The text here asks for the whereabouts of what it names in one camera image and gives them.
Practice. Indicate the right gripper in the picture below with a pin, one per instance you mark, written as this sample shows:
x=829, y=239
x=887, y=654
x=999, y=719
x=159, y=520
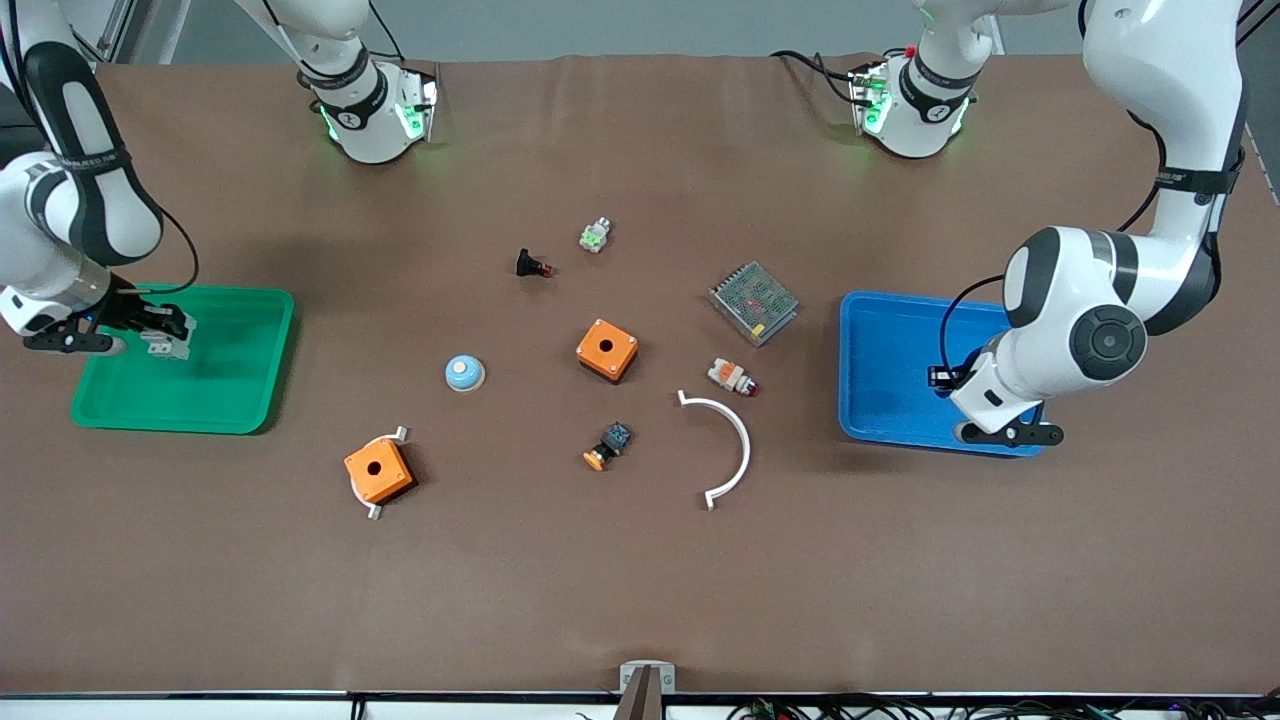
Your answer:
x=126, y=313

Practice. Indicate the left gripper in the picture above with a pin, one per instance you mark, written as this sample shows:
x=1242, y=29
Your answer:
x=941, y=378

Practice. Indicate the dark cylindrical capacitor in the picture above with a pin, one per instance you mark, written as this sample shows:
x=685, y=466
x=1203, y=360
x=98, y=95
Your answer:
x=937, y=378

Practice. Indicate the white circuit breaker red switch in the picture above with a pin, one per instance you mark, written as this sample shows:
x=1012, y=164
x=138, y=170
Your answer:
x=165, y=348

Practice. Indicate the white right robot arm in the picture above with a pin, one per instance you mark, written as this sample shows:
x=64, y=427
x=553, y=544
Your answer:
x=20, y=200

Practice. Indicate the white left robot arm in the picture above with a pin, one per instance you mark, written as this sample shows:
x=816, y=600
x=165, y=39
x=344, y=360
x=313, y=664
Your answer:
x=1150, y=60

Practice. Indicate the blue plastic tray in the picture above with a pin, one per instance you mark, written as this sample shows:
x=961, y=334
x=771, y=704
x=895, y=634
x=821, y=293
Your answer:
x=890, y=360

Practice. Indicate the green plastic tray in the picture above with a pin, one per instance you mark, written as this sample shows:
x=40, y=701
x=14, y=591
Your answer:
x=220, y=380

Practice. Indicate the metal mesh power supply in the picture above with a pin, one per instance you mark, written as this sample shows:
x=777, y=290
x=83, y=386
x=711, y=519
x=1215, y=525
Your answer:
x=754, y=302

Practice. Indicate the white semicircular plastic arc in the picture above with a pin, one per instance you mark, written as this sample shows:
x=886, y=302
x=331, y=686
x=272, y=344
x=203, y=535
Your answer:
x=742, y=445

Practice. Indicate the orange button box black base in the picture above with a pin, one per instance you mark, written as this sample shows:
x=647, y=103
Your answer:
x=378, y=472
x=607, y=348

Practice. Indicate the blue dome button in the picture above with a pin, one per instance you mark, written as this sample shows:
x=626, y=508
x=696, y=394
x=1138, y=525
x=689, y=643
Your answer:
x=465, y=373

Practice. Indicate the black orange mushroom button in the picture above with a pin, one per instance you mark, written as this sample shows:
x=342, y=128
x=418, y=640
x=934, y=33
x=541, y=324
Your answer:
x=608, y=446

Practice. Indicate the black red indicator lamp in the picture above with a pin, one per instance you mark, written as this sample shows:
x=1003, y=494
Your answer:
x=531, y=265

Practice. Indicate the brown table mat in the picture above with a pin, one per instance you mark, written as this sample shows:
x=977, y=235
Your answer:
x=640, y=580

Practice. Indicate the orange white red switch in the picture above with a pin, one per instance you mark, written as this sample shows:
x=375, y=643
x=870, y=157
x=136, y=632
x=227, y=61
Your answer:
x=733, y=377

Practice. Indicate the orange box with bracket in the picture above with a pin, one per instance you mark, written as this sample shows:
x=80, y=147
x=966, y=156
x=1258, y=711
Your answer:
x=375, y=512

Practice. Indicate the aluminium frame profile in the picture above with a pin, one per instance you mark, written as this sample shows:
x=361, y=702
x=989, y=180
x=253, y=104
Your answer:
x=1255, y=20
x=115, y=25

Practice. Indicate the green white push switch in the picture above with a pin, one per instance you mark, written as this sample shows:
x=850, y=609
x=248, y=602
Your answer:
x=596, y=235

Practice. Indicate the grey mounting bracket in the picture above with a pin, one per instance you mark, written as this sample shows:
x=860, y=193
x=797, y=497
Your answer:
x=628, y=676

